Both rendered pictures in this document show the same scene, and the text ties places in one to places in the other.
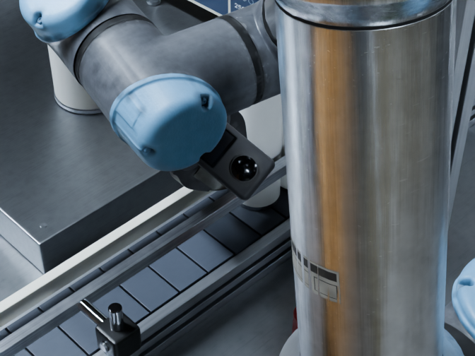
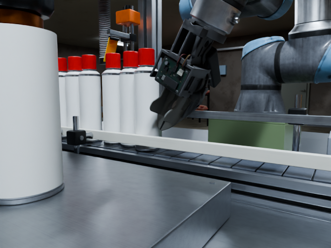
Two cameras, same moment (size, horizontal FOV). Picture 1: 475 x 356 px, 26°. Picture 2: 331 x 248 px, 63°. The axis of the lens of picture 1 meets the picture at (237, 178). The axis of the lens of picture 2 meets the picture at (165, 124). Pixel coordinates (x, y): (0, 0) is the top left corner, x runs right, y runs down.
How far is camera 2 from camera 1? 1.25 m
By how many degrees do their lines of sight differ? 95
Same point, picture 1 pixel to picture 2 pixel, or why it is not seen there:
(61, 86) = (49, 166)
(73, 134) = (93, 188)
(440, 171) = not seen: outside the picture
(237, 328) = not seen: hidden behind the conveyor
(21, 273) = (236, 226)
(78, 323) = (276, 166)
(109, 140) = (102, 177)
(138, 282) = (230, 159)
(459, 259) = not seen: hidden behind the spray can
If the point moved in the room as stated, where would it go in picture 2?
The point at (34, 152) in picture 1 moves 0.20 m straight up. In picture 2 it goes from (123, 199) to (119, 14)
